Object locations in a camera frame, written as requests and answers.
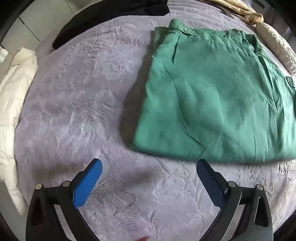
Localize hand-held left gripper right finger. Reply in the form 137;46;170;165
196;159;274;241

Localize lavender embossed bed blanket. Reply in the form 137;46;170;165
14;0;296;241

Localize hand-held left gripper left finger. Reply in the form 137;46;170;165
25;158;103;241

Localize white wardrobe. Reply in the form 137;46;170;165
0;0;78;50

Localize white puffer jacket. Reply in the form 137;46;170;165
0;47;38;216

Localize green work jacket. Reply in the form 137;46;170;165
129;19;296;164

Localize black garment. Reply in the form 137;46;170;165
52;0;170;50

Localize round cream pleated pillow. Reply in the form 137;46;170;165
255;22;296;75

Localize beige striped garment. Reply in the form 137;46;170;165
208;0;264;25

